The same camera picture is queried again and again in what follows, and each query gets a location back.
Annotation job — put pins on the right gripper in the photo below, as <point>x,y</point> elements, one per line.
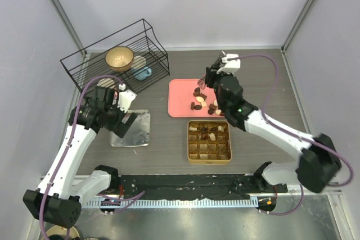
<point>212,75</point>

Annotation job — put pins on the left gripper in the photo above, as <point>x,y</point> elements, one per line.
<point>124,126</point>

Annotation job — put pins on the metal tongs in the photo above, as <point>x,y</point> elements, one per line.
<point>201,82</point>

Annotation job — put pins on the pink tray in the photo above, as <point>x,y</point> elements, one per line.
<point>181,96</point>

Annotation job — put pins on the gold chocolate box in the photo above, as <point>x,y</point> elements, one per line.
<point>208,142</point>

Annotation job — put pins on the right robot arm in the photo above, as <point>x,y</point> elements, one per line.
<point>316,160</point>

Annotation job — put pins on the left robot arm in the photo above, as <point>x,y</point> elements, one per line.
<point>57,200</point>

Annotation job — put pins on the silver box lid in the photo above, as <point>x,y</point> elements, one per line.
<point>138,134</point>

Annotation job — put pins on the pink cup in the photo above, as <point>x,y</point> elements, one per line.
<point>106,83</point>

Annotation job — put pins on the blue cup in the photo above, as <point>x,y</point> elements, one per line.
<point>142,73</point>

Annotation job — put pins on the gold bowl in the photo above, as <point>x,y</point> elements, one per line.
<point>119,58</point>

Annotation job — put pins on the round object bottom left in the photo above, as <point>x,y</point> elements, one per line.
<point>58,230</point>

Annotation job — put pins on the black wire rack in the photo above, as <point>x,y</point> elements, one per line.
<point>89,62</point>

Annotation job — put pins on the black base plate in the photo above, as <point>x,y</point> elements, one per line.
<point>188,187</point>

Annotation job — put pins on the white cable duct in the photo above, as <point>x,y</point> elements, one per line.
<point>98,202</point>

